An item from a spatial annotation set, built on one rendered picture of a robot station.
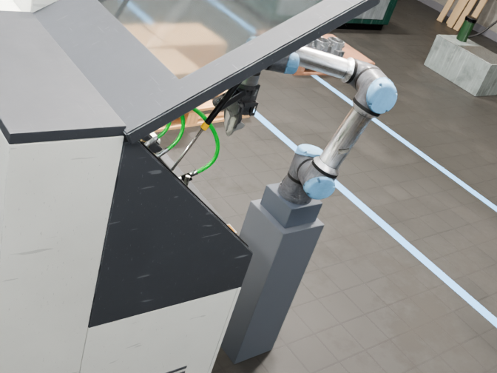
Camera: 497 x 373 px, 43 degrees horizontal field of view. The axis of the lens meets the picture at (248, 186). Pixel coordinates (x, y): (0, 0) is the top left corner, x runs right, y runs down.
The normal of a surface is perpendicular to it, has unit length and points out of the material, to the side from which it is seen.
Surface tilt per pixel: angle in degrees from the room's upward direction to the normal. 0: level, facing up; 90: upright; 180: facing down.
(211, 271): 90
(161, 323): 90
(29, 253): 90
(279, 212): 90
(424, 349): 0
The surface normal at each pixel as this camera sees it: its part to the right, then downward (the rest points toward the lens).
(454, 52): -0.79, 0.13
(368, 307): 0.26, -0.82
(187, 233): 0.55, 0.57
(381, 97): 0.27, 0.47
